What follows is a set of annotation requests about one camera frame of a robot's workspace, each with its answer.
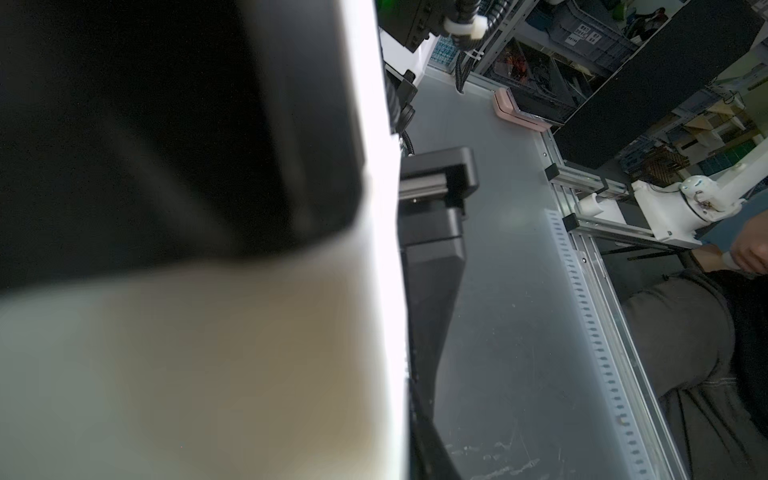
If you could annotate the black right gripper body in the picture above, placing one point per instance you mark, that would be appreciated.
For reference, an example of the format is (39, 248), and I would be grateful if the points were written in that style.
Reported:
(433, 188)

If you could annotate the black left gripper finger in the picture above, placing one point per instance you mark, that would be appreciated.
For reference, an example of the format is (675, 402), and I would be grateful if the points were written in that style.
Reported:
(428, 458)

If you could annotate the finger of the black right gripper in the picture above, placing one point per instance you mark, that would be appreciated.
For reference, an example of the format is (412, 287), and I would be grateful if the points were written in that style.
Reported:
(433, 273)

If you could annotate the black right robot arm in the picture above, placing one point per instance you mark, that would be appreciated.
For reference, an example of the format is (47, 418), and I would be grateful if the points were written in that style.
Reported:
(411, 23)

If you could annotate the person in dark clothes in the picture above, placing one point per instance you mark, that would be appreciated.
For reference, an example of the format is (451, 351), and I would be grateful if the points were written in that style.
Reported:
(702, 341)

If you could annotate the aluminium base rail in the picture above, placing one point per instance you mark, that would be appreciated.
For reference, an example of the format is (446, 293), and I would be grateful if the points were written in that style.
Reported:
(539, 378)

